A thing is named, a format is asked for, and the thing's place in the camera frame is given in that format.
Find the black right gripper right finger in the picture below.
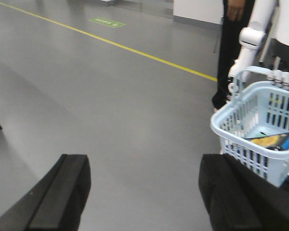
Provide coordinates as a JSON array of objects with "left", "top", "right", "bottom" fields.
[{"left": 198, "top": 154, "right": 289, "bottom": 231}]

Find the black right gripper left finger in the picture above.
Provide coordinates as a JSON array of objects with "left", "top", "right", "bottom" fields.
[{"left": 0, "top": 154, "right": 91, "bottom": 231}]

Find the black cracker box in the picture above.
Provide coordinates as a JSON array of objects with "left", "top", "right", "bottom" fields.
[{"left": 246, "top": 132, "right": 289, "bottom": 151}]

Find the light blue plastic basket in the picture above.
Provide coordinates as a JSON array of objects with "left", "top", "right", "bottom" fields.
[{"left": 210, "top": 66, "right": 289, "bottom": 187}]

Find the person in black clothes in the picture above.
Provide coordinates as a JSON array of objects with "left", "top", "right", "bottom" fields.
[{"left": 211, "top": 0, "right": 255, "bottom": 111}]

